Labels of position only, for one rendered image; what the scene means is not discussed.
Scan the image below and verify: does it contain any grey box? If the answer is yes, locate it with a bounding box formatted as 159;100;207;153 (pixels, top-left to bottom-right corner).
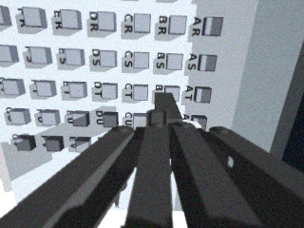
0;0;304;203

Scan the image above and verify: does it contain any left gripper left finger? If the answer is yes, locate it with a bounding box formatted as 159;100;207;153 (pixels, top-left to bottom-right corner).
0;92;175;228

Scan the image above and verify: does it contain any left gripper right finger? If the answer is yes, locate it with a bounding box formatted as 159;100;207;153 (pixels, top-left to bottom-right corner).
163;92;304;228

